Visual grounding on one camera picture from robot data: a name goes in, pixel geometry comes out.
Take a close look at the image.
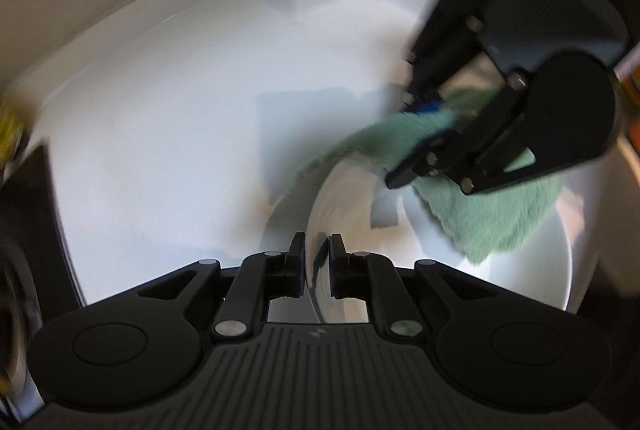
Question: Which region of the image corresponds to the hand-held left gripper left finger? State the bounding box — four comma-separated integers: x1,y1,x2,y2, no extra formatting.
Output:
137,232,306,344

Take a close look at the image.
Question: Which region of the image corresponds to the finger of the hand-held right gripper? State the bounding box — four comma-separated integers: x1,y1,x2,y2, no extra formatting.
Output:
385,71,539,197
401,6,489,115

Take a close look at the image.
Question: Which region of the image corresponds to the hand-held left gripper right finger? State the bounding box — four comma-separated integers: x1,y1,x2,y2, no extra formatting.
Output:
329,233,497,342

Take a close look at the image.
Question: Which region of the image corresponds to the green microfiber cloth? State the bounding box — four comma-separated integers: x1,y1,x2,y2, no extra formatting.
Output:
292,87,566,267

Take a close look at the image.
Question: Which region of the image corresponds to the white ceramic bowl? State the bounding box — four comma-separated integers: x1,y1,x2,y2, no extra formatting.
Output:
262,145,574,326

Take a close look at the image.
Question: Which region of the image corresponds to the orange red packet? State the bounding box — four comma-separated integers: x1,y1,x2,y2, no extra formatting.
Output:
612,49,640,152

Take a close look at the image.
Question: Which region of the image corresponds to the yellow packet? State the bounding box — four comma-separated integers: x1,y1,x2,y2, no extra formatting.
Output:
0,97,32,172

